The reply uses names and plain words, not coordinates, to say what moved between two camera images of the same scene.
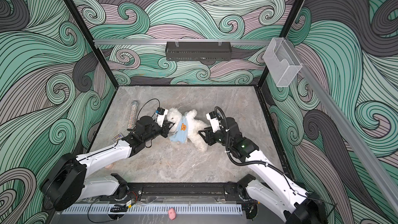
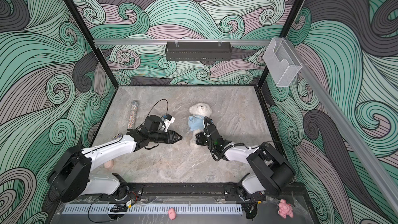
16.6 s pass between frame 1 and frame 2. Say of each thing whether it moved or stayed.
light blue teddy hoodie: moved
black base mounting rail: stayed
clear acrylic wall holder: stayed
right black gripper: moved
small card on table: stayed
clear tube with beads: stayed
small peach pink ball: stayed
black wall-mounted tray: stayed
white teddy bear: moved
